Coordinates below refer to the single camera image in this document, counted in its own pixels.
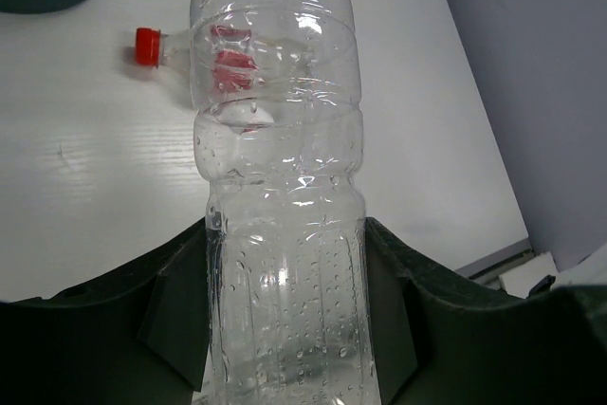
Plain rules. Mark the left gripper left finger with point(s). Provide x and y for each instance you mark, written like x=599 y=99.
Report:
x=138 y=334

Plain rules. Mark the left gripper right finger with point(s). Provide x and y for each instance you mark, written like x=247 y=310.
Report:
x=440 y=338

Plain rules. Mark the red label clear bottle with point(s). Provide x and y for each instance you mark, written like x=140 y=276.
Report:
x=152 y=47

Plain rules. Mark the clear unlabelled plastic bottle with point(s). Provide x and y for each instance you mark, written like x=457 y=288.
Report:
x=278 y=135

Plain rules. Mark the metal rail front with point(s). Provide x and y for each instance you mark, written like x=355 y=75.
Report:
x=503 y=256

